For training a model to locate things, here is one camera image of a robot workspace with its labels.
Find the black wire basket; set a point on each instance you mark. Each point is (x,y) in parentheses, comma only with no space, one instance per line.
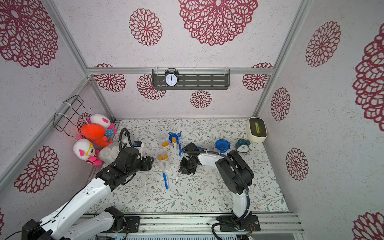
(74,109)

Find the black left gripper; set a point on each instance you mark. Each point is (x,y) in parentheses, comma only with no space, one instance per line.
(147,163)

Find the white pink plush top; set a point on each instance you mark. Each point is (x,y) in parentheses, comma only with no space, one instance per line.
(101,120)

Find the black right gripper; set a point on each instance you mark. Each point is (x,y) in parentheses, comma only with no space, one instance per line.
(186,164)

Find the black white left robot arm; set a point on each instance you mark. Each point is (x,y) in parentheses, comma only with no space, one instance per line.
(60,224)

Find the red orange plush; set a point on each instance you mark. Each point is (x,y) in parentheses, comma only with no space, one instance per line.
(95,134)

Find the teal small object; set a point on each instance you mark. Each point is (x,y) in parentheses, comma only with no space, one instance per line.
(243,146)

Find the blue toothbrush case back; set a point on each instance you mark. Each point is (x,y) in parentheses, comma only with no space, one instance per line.
(180,148)

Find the clear plastic container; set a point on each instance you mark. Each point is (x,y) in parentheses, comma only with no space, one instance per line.
(165,164)
(162,137)

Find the cream box green window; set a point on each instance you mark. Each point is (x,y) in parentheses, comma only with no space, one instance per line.
(256,130)

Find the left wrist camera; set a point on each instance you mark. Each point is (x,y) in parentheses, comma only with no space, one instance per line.
(138,145)

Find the white plush yellow glasses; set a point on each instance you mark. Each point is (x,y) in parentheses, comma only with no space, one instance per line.
(85,150)

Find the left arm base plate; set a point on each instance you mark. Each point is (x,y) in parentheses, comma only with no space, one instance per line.
(126,224)

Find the grey wall shelf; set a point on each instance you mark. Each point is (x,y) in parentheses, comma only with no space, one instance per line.
(194,80)

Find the black alarm clock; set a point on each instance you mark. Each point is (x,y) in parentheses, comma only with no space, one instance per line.
(171,77)

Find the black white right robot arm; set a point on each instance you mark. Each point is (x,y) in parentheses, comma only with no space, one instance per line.
(235,173)

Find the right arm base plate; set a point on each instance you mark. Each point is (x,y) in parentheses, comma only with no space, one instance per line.
(249,224)

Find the blue lid front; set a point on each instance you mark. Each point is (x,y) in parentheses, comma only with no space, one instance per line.
(222,145)

